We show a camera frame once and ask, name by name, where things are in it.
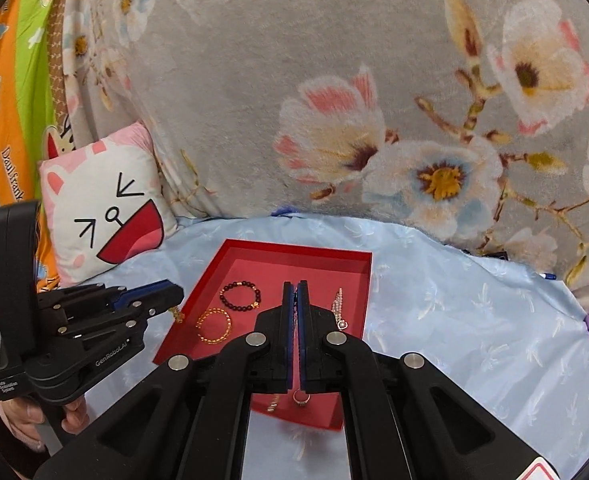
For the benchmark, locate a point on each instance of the grey floral blanket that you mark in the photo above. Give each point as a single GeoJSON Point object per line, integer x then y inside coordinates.
{"type": "Point", "coordinates": [274, 60]}

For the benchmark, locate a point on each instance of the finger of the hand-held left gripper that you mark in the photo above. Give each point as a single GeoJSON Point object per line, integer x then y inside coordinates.
{"type": "Point", "coordinates": [144, 294]}
{"type": "Point", "coordinates": [124, 324]}

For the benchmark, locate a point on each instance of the red cardboard box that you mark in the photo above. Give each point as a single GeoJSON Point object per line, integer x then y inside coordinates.
{"type": "Point", "coordinates": [254, 270]}

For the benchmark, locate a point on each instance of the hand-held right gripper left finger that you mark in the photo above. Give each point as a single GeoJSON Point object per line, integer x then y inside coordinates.
{"type": "Point", "coordinates": [288, 330]}

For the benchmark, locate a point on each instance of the cartoon face pillow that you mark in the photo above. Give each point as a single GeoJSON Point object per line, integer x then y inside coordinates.
{"type": "Point", "coordinates": [99, 200]}

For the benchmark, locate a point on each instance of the person's left hand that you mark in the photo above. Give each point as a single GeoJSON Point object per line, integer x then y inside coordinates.
{"type": "Point", "coordinates": [74, 420]}

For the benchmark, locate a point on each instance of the gold bangle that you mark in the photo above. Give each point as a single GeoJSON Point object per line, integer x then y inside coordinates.
{"type": "Point", "coordinates": [227, 332]}

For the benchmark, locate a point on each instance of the colourful cartoon printed sheet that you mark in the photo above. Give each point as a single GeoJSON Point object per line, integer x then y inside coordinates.
{"type": "Point", "coordinates": [9, 110]}

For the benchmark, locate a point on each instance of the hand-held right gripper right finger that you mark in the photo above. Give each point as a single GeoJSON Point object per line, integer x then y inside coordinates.
{"type": "Point", "coordinates": [302, 330]}

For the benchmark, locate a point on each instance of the gold hoop earring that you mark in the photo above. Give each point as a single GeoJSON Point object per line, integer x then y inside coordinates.
{"type": "Point", "coordinates": [273, 405]}

